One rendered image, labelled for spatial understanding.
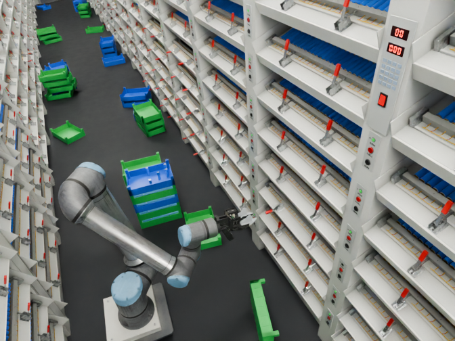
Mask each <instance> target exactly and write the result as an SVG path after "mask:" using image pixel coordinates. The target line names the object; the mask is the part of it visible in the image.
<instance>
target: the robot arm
mask: <svg viewBox="0 0 455 341"><path fill-rule="evenodd" d="M105 176H106V174H105V171H104V170H103V168H101V167H100V166H98V165H97V164H94V163H92V162H84V163H82V164H80V165H79V166H78V167H76V169H75V170H74V172H73V173H72V174H71V175H70V176H69V177H68V178H67V180H65V182H63V184H61V186H60V189H59V192H58V201H59V205H60V208H61V210H62V212H63V214H64V216H65V217H66V218H67V219H68V220H69V221H71V222H72V223H74V224H77V223H82V224H83V225H85V226H86V227H88V228H90V229H91V230H93V231H94V232H96V233H98V234H99V235H101V236H102V237H104V238H106V239H107V240H109V241H111V242H112V243H113V244H116V245H117V246H118V248H119V249H120V250H121V252H122V253H123V254H124V259H123V260H124V263H125V264H126V265H127V269H126V271H125V272H124V273H121V274H120V275H119V276H118V277H117V278H116V279H115V280H114V281H113V284H112V287H111V293H112V298H113V300H114V301H115V304H116V306H117V308H118V320H119V322H120V324H121V325H122V326H123V327H124V328H126V329H129V330H137V329H141V328H143V327H144V326H146V325H147V324H148V323H149V322H150V321H151V320H152V318H153V316H154V310H155V308H154V303H153V301H152V299H151V298H150V297H149V296H147V295H146V294H147V292H148V290H149V288H150V286H151V284H152V281H153V279H154V277H155V275H156V272H157V271H159V272H161V273H162V274H163V275H164V276H166V277H168V278H167V282H168V283H169V284H170V285H171V286H173V287H176V288H184V287H186V286H187V284H188V282H189V281H190V277H191V275H192V272H193V270H194V266H195V264H196V261H197V260H198V259H199V258H200V254H201V241H203V240H207V239H210V238H212V237H216V236H217V235H218V233H220V232H221V231H222V232H223V233H224V235H225V237H226V238H227V239H228V240H229V241H231V240H233V235H232V233H231V232H230V231H239V230H243V229H246V228H247V227H248V226H249V225H251V224H252V223H254V222H255V221H256V219H257V217H256V218H253V219H252V215H253V213H251V212H247V211H246V208H243V209H242V210H241V212H240V213H237V210H236V209H234V207H233V208H228V209H226V210H224V215H223V216H220V217H219V216H217V215H215V216H214V219H213V218H212V217H211V218H207V219H204V220H201V221H197V222H195V223H190V224H188V225H184V226H181V227H180V228H179V229H178V232H177V233H178V239H179V243H180V244H181V250H180V252H179V254H178V257H177V258H176V257H174V256H171V255H170V254H169V253H167V252H165V251H164V250H162V249H161V248H159V247H158V246H156V245H155V244H153V243H152V242H150V241H148V240H147V239H146V238H144V237H142V236H141V235H139V234H138V233H137V232H136V231H135V230H134V228H133V226H132V225H131V223H130V222H129V220H128V218H127V217H126V216H125V214H124V212H123V211H122V210H121V207H120V206H119V205H118V203H117V202H116V200H115V199H114V197H113V195H112V194H111V193H110V191H109V189H108V188H107V185H106V184H105V182H104V179H105ZM229 209H232V210H229ZM228 210H229V211H228ZM242 219H244V220H242ZM239 223H240V224H239Z"/></svg>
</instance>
